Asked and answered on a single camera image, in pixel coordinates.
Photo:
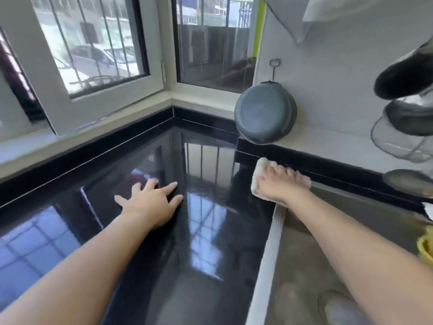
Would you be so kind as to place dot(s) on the white hanging cloth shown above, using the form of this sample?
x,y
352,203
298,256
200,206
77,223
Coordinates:
x,y
318,10

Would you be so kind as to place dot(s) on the person's left forearm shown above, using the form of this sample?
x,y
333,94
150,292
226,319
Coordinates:
x,y
61,277

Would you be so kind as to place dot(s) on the person's left hand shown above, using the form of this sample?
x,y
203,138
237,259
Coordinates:
x,y
150,206

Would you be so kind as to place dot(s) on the person's right hand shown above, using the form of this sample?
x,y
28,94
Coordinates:
x,y
277,184

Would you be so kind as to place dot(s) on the white dish rag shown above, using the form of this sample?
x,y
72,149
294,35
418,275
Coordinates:
x,y
260,169

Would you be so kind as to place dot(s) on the steel wall hook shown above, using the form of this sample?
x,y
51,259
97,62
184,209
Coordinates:
x,y
275,67

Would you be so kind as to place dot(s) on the stainless steel sink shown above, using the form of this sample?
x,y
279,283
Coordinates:
x,y
291,267

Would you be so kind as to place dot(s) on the grey hanging basin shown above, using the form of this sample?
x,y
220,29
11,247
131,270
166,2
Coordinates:
x,y
265,113

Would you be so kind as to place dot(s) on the person's right forearm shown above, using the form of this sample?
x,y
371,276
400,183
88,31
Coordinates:
x,y
365,267

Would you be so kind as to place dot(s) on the yellow hanging sink cup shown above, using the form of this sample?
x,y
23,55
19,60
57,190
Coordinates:
x,y
426,248

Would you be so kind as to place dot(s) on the hanging steel ladles and skimmer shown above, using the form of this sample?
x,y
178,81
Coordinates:
x,y
406,77

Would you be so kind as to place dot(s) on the steel soup ladle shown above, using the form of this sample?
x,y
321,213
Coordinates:
x,y
411,118

